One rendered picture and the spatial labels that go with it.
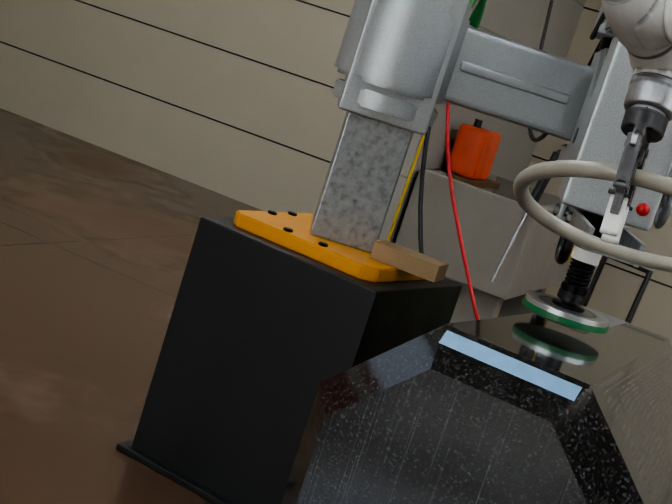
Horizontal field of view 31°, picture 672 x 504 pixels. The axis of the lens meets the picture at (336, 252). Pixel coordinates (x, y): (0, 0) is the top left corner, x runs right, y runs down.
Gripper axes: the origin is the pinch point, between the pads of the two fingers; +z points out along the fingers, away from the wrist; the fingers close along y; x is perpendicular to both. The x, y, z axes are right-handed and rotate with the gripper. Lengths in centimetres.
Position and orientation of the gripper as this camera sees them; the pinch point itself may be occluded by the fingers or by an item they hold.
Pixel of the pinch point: (614, 220)
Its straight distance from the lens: 211.3
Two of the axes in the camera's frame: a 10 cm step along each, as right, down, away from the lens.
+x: -9.1, -2.5, 3.4
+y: 2.6, 3.2, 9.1
